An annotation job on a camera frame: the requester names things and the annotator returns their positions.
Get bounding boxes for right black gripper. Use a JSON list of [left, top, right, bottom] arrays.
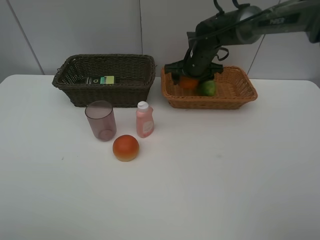
[[164, 60, 223, 85]]

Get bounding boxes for orange tangerine fruit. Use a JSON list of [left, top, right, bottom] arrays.
[[178, 76, 199, 90]]

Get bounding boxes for green lime fruit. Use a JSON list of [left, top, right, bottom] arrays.
[[197, 80, 216, 97]]

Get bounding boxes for pink dish soap bottle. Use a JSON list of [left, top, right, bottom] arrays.
[[136, 101, 155, 138]]

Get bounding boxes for dark green pump bottle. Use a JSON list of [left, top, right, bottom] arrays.
[[85, 75, 116, 85]]

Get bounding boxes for red orange round bun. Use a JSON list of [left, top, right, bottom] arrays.
[[112, 134, 140, 162]]

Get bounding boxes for translucent purple plastic cup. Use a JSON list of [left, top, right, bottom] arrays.
[[84, 100, 117, 142]]

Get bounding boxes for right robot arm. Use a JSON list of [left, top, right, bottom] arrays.
[[164, 0, 320, 84]]

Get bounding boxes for light orange wicker basket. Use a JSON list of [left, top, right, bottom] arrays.
[[161, 66, 258, 110]]

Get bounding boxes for dark brown wicker basket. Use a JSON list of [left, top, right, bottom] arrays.
[[52, 54, 156, 108]]

